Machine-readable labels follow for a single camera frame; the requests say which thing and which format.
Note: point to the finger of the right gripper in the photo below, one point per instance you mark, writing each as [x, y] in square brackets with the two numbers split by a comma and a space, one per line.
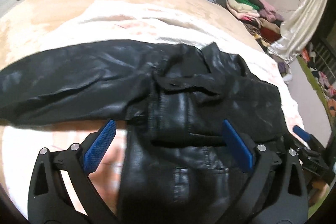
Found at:
[302, 133]

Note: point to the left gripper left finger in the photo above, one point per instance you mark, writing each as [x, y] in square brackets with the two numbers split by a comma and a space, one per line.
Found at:
[48, 199]

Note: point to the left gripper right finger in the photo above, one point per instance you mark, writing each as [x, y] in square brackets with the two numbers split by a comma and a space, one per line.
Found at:
[276, 190]

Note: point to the black leather jacket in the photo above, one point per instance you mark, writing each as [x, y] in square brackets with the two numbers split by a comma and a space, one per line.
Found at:
[174, 99]

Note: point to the clothes heap by curtain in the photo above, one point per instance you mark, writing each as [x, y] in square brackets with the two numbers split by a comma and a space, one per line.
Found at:
[285, 72]

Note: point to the pile of folded clothes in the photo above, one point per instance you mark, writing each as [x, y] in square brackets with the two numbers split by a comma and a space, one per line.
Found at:
[260, 19]

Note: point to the white peach patterned blanket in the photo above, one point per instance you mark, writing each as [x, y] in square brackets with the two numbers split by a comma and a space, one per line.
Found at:
[20, 146]

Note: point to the cream satin curtain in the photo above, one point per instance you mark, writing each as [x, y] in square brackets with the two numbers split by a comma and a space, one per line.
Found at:
[297, 31]

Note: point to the beige plush bedspread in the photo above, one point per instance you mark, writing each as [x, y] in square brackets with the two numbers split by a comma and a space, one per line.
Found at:
[50, 14]

